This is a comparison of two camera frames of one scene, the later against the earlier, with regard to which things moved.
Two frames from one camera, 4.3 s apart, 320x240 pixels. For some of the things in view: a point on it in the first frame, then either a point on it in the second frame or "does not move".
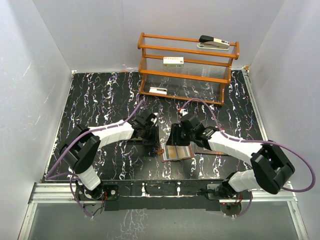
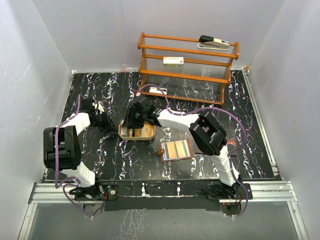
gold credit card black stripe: (183, 152) does not move
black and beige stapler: (208, 42) does not move
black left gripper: (153, 142) → (110, 126)
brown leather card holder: (175, 152) does not move
